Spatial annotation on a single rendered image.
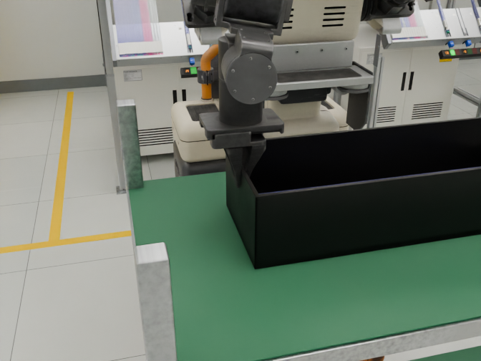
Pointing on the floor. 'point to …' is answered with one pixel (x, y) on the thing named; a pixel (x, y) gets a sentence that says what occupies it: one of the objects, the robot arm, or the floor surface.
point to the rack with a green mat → (283, 284)
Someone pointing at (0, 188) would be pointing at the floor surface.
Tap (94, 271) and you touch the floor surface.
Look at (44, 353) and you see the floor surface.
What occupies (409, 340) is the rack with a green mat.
